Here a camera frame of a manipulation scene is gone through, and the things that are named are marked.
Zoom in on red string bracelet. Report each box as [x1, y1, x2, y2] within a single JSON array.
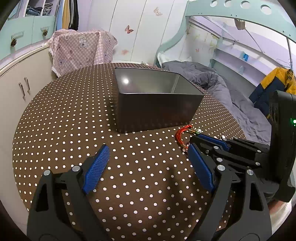
[[174, 124, 202, 152]]

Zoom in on grey duvet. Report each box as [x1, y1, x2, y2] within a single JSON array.
[[162, 61, 271, 145]]

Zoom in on brown polka dot tablecloth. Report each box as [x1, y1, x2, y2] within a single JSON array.
[[12, 64, 244, 240]]

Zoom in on yellow navy jacket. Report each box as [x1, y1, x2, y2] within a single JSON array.
[[249, 67, 295, 118]]

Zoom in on silver metal tin box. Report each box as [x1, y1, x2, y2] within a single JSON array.
[[112, 67, 204, 133]]

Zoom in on cream curved cabinet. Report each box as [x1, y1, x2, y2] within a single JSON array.
[[1, 47, 55, 230]]

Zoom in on pink patterned cloth cover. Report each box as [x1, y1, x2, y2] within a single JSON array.
[[47, 29, 117, 77]]

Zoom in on white wardrobe doors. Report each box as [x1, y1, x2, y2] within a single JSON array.
[[78, 0, 187, 64]]

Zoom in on hanging clothes row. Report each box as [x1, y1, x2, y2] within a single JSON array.
[[56, 0, 79, 31]]

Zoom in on mint green drawer unit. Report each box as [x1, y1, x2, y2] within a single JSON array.
[[1, 16, 55, 59]]

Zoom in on white cubby shelf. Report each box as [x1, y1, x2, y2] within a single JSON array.
[[8, 0, 61, 20]]

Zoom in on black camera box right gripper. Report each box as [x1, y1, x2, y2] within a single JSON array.
[[268, 90, 295, 202]]

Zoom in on mint green bunk bed frame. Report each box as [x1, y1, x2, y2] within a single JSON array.
[[153, 0, 296, 98]]

